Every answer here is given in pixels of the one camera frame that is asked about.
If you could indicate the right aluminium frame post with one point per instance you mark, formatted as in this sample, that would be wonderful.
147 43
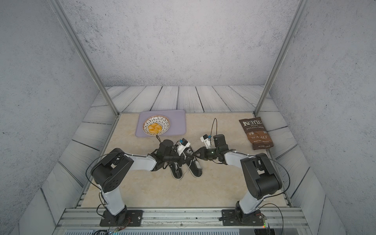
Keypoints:
282 53

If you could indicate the aluminium front rail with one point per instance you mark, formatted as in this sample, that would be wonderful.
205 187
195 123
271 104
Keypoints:
85 221

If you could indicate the lavender tray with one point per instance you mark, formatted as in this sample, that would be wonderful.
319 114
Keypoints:
177 122

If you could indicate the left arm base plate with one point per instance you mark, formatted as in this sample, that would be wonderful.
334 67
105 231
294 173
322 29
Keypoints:
126 218

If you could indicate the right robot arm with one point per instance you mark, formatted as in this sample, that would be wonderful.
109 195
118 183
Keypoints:
261 177

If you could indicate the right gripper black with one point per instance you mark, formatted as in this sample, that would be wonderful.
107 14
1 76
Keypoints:
203 153

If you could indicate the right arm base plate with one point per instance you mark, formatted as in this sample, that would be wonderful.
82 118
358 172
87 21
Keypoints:
236 217

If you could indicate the aluminium frame post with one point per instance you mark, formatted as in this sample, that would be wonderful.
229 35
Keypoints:
65 23
282 53

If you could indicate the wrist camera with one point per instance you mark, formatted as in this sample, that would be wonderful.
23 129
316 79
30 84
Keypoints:
206 140
182 145

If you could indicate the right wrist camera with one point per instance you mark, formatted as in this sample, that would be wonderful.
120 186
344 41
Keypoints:
206 140

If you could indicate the patterned ceramic bowl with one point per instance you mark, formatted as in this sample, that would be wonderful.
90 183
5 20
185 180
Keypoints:
161 120

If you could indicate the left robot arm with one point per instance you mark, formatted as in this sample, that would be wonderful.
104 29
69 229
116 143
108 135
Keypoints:
109 172

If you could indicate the brown potato chips bag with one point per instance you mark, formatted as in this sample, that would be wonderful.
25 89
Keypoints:
256 133

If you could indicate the yellow bread roll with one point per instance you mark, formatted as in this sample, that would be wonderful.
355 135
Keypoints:
155 128

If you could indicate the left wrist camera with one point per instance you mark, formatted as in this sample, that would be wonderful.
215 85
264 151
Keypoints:
182 145

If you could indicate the left aluminium frame post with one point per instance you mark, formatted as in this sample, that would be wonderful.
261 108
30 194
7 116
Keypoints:
65 23

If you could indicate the black canvas sneaker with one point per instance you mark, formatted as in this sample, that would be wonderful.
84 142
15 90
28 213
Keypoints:
176 170
192 163

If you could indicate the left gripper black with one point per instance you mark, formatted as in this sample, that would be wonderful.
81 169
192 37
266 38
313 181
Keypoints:
182 161

